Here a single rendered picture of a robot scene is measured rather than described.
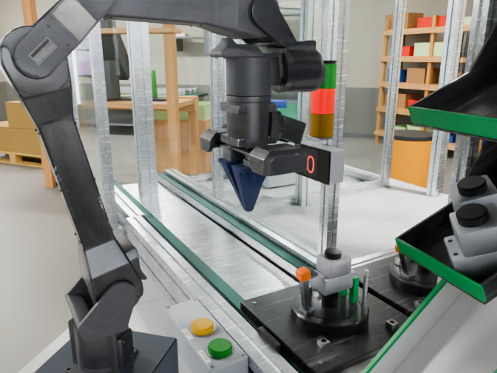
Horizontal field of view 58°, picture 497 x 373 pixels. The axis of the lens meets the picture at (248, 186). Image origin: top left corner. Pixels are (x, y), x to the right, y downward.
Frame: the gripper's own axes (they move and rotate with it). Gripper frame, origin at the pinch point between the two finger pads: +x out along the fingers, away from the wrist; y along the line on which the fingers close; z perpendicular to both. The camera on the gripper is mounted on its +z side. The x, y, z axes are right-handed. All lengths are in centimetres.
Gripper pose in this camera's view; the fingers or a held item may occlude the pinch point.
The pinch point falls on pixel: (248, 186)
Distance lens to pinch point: 60.3
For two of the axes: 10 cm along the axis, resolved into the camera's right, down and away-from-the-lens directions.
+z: 8.7, -1.4, 4.8
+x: 0.0, 9.6, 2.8
